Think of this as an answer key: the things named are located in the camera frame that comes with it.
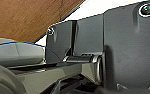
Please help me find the blue cable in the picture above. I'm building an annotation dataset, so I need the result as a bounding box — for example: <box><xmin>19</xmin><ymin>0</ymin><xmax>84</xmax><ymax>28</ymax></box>
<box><xmin>0</xmin><ymin>40</ymin><xmax>62</xmax><ymax>63</ymax></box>

